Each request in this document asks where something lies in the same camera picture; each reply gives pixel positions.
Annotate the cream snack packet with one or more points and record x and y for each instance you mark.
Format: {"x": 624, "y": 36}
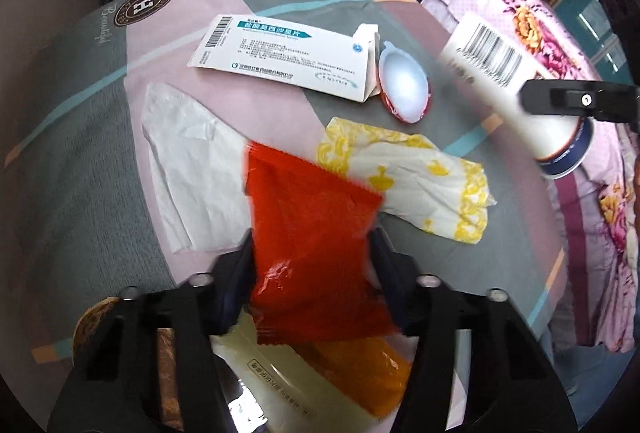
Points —
{"x": 280, "y": 378}

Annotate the white paper cup blue rim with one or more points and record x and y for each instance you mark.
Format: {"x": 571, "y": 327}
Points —
{"x": 485, "y": 63}

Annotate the red snack packet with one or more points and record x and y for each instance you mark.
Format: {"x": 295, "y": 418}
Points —
{"x": 310, "y": 238}

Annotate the yellow patterned tissue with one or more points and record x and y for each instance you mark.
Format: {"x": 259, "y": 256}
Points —
{"x": 425, "y": 178}

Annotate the pink grey checked tablecloth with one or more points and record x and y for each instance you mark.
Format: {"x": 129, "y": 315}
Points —
{"x": 75, "y": 163}

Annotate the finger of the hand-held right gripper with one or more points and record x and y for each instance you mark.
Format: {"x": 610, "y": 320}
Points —
{"x": 575, "y": 100}

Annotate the pink floral blanket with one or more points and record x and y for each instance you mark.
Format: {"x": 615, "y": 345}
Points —
{"x": 525, "y": 13}

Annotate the white medicine box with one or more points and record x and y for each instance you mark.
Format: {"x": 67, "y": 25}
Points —
{"x": 280, "y": 48}

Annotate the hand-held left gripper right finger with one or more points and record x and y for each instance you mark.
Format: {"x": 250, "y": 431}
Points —
{"x": 387, "y": 273}

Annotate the orange snack packet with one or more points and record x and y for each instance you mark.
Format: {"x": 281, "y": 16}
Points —
{"x": 360, "y": 373}

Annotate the white tissue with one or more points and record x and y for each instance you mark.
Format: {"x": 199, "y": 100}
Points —
{"x": 195, "y": 173}

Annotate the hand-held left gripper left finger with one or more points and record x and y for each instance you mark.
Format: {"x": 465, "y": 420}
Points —
{"x": 235, "y": 283}

